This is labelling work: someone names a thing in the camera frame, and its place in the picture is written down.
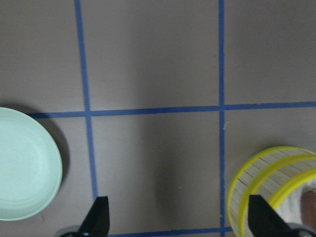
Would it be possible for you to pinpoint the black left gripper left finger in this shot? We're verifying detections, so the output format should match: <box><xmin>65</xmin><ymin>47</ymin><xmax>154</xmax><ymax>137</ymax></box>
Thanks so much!
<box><xmin>78</xmin><ymin>197</ymin><xmax>109</xmax><ymax>237</ymax></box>

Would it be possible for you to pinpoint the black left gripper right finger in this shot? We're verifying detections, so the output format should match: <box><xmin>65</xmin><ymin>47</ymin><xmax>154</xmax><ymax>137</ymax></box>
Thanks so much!
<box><xmin>248</xmin><ymin>195</ymin><xmax>295</xmax><ymax>237</ymax></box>

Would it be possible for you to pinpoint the yellow rimmed steamer basket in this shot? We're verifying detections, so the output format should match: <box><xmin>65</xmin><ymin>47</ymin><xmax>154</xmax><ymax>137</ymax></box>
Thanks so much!
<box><xmin>227</xmin><ymin>146</ymin><xmax>316</xmax><ymax>235</ymax></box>
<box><xmin>238</xmin><ymin>154</ymin><xmax>316</xmax><ymax>237</ymax></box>

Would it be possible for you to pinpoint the brown chocolate bun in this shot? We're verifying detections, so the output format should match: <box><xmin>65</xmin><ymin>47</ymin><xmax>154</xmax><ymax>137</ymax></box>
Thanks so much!
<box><xmin>301</xmin><ymin>189</ymin><xmax>316</xmax><ymax>230</ymax></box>

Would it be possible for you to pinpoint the light green plate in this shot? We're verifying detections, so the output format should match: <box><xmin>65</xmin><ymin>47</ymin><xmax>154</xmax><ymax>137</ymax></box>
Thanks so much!
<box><xmin>0</xmin><ymin>108</ymin><xmax>63</xmax><ymax>221</ymax></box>

